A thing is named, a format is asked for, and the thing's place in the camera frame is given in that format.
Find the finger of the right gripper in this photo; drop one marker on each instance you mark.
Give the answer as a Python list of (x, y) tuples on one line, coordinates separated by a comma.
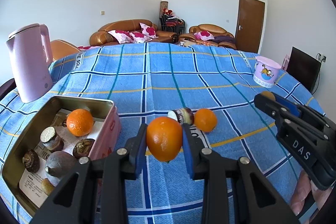
[(274, 110), (303, 112)]

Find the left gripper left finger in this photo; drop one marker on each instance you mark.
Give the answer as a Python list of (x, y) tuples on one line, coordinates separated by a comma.
[(74, 199)]

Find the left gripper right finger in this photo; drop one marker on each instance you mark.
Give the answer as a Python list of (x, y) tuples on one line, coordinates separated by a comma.
[(255, 198)]

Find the brown kiwi fruit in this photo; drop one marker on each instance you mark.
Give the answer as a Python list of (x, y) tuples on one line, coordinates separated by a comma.
[(46, 186), (268, 95)]

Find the large orange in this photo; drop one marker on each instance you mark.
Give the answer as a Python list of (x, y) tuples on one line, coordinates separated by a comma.
[(80, 122)]

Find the pink metal tin box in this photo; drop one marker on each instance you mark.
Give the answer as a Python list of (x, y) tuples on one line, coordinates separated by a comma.
[(24, 168)]

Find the medium orange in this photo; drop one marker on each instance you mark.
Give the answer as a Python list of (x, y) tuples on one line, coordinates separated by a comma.
[(164, 138)]

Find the pink cartoon plastic cup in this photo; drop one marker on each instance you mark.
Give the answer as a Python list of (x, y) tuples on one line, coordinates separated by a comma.
[(266, 71)]

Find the black television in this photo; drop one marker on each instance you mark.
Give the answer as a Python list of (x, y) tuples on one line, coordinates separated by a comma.
[(304, 68)]

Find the blue plaid tablecloth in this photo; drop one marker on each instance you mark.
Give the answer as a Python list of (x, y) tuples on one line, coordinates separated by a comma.
[(146, 81)]

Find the small orange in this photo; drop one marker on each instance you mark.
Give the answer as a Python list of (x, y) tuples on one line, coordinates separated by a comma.
[(205, 120)]

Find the brown wooden door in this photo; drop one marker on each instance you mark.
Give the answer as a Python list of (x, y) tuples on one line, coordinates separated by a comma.
[(250, 24)]

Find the brown leather armchair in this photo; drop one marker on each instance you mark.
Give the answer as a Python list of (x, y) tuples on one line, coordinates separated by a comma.
[(222, 37)]

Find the armchair pink floral cushion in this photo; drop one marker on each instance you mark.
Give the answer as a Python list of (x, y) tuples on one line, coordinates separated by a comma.
[(204, 36)]

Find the cluttered coffee table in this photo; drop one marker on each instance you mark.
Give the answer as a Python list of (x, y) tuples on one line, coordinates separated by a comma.
[(186, 43)]

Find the stacked dark chairs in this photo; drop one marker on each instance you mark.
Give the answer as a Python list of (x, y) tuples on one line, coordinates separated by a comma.
[(172, 23)]

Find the dark purple stool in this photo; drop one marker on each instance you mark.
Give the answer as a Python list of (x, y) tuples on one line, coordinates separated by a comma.
[(7, 87)]

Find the brown leather long sofa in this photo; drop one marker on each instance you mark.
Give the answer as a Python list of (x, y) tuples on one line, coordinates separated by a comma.
[(131, 31)]

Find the pink electric kettle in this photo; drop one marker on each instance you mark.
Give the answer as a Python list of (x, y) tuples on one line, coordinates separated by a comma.
[(30, 57)]

